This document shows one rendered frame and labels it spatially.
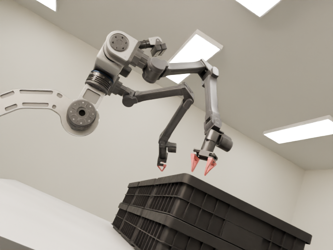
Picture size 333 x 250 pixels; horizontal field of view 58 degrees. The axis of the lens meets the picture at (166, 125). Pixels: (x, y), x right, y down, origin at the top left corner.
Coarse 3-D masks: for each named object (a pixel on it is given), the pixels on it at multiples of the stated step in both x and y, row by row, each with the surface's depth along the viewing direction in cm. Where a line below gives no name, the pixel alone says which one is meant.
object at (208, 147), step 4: (204, 140) 135; (204, 144) 133; (208, 144) 133; (212, 144) 133; (196, 148) 134; (204, 148) 132; (208, 148) 132; (212, 148) 133; (196, 152) 137; (212, 152) 129; (212, 156) 133; (216, 156) 132; (216, 160) 133
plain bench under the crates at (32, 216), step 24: (0, 192) 80; (24, 192) 115; (0, 216) 48; (24, 216) 58; (48, 216) 75; (72, 216) 107; (96, 216) 184; (0, 240) 36; (24, 240) 39; (48, 240) 46; (72, 240) 56; (96, 240) 72; (120, 240) 100
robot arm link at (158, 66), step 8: (152, 64) 139; (160, 64) 141; (168, 64) 145; (176, 64) 153; (184, 64) 157; (192, 64) 161; (200, 64) 164; (208, 64) 167; (160, 72) 141; (168, 72) 148; (176, 72) 153; (184, 72) 157; (192, 72) 162; (200, 72) 168; (208, 72) 165
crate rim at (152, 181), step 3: (144, 180) 121; (147, 180) 115; (150, 180) 110; (153, 180) 105; (156, 180) 103; (141, 183) 124; (144, 183) 118; (147, 183) 112; (150, 183) 108; (153, 183) 103; (138, 186) 128
